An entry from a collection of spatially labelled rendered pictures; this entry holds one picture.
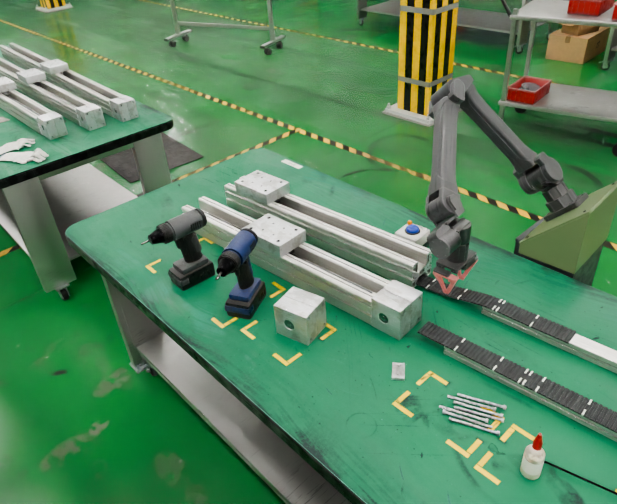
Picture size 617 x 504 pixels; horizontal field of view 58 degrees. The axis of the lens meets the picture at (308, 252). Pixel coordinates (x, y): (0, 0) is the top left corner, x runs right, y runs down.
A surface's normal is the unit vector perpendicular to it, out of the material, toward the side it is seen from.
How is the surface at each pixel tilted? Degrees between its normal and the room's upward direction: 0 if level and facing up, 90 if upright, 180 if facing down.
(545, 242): 90
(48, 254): 90
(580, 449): 0
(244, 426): 0
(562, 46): 90
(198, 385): 0
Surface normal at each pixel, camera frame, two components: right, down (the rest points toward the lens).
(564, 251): -0.70, 0.44
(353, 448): -0.07, -0.82
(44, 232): 0.67, 0.39
